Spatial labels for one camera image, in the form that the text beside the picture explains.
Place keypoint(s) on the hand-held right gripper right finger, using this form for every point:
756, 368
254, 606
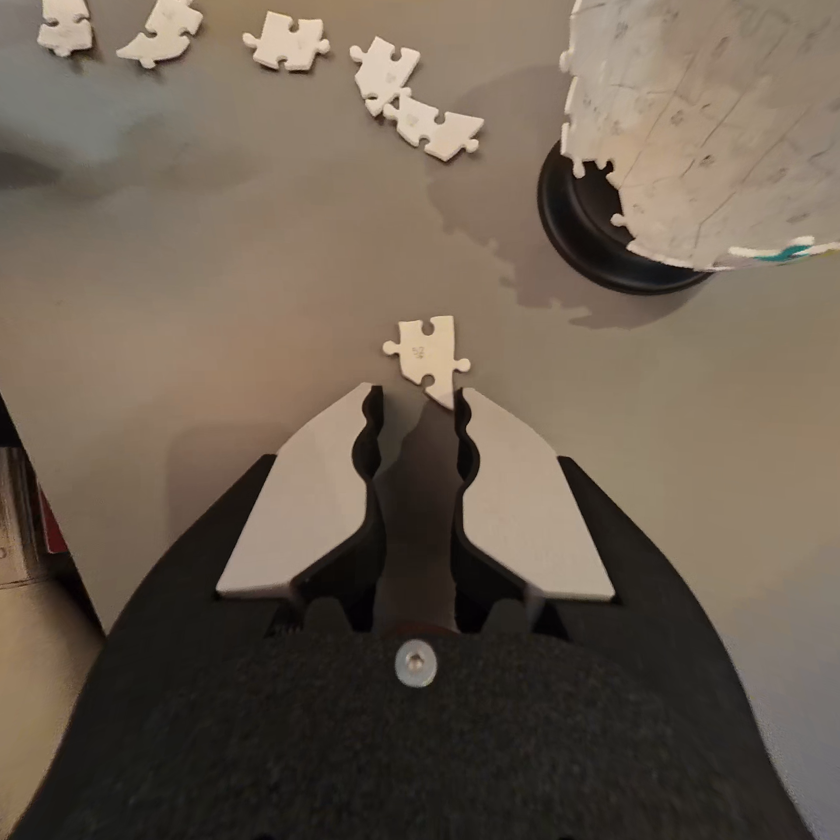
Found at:
525, 518

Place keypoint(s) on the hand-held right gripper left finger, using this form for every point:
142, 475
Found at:
308, 512

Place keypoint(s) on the white puzzle piece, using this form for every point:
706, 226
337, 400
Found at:
285, 43
426, 354
387, 72
65, 29
433, 128
164, 36

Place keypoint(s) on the round black ball stand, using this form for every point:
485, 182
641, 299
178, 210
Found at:
590, 243

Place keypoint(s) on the colourful puzzle ball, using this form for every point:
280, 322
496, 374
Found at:
709, 131

